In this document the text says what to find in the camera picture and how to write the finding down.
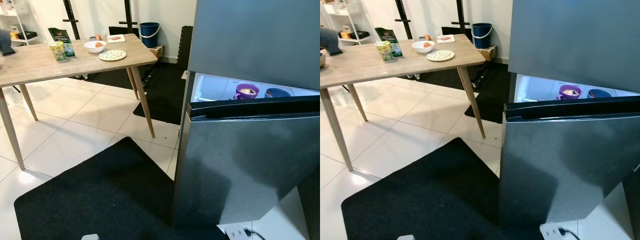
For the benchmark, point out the grey fridge door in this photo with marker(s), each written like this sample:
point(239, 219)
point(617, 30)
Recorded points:
point(240, 160)
point(560, 160)

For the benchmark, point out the silver left arm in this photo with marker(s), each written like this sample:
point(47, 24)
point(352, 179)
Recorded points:
point(406, 237)
point(89, 237)

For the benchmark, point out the grey fridge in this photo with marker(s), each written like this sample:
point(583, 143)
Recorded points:
point(575, 40)
point(250, 40)

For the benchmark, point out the dark blue bowl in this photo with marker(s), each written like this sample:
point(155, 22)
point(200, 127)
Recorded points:
point(600, 94)
point(278, 93)

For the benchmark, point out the wooden table with tapered legs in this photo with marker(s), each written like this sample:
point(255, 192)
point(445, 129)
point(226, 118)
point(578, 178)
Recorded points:
point(30, 65)
point(360, 65)

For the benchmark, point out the dark grey device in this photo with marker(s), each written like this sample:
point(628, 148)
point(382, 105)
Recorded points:
point(330, 42)
point(6, 45)

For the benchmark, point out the purple bowl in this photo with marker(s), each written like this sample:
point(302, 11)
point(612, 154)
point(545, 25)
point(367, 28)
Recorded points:
point(569, 93)
point(246, 92)

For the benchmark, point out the green yellow cup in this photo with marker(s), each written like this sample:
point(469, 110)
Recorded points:
point(384, 51)
point(57, 51)

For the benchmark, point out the white shelf rack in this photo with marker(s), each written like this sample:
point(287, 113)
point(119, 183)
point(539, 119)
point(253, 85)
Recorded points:
point(345, 12)
point(15, 13)

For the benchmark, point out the green snack bag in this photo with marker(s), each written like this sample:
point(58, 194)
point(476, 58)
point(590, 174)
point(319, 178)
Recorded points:
point(395, 37)
point(67, 37)

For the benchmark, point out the white bowl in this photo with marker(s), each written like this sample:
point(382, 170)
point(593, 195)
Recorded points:
point(420, 49)
point(92, 49)

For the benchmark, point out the black stand pole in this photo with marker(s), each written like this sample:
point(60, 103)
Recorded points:
point(68, 12)
point(129, 12)
point(460, 12)
point(401, 12)

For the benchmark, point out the patterned round plate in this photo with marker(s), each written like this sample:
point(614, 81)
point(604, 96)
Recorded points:
point(440, 55)
point(112, 55)

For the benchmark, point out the large black floor mat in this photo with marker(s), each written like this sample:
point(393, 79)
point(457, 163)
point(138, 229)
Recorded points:
point(435, 200)
point(110, 200)

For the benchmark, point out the white power strip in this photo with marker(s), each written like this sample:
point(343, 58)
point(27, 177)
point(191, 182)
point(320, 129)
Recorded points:
point(235, 234)
point(550, 232)

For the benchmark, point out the white red packet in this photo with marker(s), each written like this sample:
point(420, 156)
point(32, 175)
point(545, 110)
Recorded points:
point(116, 38)
point(445, 38)

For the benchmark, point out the black foam puzzle mat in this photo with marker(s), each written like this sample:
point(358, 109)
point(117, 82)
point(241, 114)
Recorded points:
point(165, 90)
point(492, 90)

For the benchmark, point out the small brown box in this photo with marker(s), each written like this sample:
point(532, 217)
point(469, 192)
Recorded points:
point(488, 54)
point(156, 52)

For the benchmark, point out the blue bucket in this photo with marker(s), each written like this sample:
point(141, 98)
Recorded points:
point(481, 37)
point(149, 36)

